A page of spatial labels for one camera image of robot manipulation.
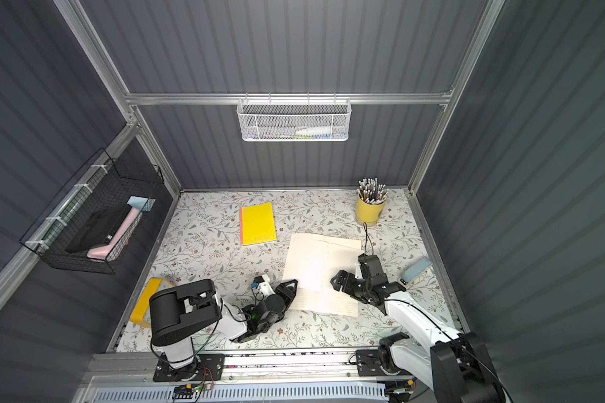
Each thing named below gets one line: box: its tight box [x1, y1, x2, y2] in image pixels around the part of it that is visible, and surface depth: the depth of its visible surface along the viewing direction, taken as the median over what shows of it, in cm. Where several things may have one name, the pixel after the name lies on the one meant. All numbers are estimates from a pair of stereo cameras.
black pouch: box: [65, 204, 132, 252], surface depth 68 cm
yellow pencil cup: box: [355, 193, 387, 226], surface depth 104 cm
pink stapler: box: [86, 206, 141, 262], surface depth 65 cm
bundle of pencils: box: [356, 177, 390, 205], surface depth 98 cm
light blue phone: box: [402, 256, 433, 283], surface depth 92 cm
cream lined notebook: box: [282, 233, 363, 318], surface depth 96 cm
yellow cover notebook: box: [239, 202, 278, 246], surface depth 111 cm
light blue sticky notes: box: [126, 196, 149, 213], surface depth 82 cm
